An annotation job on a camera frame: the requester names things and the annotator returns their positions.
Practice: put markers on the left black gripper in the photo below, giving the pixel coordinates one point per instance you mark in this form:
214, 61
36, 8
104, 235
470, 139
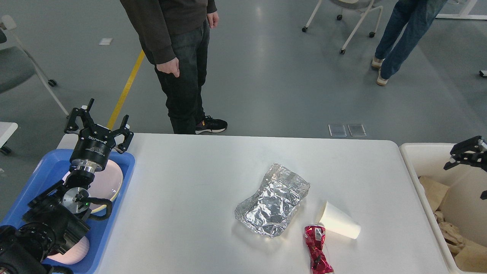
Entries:
93, 148

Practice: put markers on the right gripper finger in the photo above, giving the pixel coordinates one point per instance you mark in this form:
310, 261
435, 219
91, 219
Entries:
483, 195
471, 152

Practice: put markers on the brown paper bag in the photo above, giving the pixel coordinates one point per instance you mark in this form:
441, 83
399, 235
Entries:
435, 192
472, 257

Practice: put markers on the brown paper ball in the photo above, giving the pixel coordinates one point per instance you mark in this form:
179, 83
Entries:
450, 233

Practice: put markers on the pink plate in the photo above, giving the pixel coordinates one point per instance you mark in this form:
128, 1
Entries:
111, 173

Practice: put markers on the pink mug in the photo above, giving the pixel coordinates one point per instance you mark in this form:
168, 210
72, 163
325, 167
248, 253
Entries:
74, 254

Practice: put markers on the white paper cup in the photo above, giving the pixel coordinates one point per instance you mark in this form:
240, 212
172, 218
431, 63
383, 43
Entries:
335, 220

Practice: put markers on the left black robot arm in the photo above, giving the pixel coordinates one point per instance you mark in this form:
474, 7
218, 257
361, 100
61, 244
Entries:
57, 218

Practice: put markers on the white plastic bin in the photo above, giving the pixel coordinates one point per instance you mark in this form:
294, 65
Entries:
462, 206

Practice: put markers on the blue plastic tray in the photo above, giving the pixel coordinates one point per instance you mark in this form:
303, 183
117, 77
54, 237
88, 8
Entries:
51, 168

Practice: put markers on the white paper on floor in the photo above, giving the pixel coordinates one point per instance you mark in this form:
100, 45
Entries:
105, 41

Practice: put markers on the white side table left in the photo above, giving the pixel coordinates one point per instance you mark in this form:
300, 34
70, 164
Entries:
6, 130

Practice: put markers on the grey chair left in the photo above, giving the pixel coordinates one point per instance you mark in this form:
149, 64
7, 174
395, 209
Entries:
17, 65

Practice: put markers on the person in dark clothes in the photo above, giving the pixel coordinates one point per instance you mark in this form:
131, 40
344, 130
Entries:
174, 36

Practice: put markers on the left clear floor plate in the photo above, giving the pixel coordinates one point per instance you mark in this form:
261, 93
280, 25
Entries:
337, 130

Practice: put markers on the person in blue jeans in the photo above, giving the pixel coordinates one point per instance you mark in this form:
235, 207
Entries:
409, 21

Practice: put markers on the crushed red can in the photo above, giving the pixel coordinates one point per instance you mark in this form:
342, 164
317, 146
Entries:
314, 236

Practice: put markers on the crumpled aluminium foil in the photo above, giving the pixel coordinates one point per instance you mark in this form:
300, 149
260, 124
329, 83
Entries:
270, 210

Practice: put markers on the white table frame corner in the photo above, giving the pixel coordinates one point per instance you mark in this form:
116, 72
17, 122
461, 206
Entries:
464, 13

